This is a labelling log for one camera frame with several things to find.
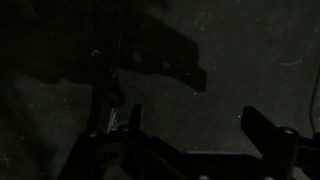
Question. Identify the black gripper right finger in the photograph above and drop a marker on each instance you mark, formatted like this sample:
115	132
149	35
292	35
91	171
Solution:
276	150

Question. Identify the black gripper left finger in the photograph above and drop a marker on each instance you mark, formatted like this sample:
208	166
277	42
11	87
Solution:
133	156

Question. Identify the black desk mat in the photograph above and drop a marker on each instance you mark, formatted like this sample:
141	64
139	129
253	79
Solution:
253	56

